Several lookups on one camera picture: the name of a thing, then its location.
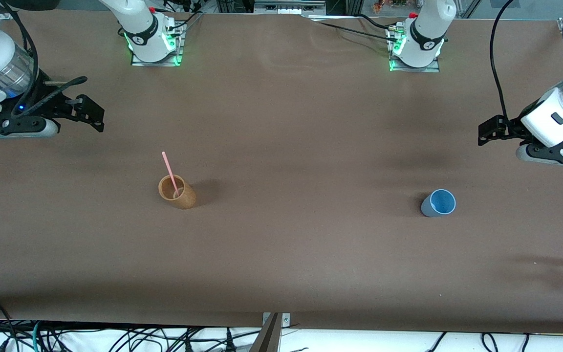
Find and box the grey electronics box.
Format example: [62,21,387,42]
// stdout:
[254,0,327,15]

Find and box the black cable on table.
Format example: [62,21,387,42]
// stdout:
[306,14,397,44]

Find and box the dark wedge-shaped stand leg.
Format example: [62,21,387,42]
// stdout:
[249,313,282,352]

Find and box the pink chopstick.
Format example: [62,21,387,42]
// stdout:
[162,151,180,197]

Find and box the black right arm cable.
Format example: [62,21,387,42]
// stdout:
[0,0,88,118]

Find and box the metal table bracket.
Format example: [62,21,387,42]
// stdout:
[262,312,291,327]

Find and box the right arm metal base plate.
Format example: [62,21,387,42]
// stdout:
[130,20,185,67]

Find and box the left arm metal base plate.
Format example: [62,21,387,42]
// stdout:
[388,24,441,73]

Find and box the blue cup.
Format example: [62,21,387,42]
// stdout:
[420,189,457,218]

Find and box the brown wooden cup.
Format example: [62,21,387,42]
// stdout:
[158,175,197,210]

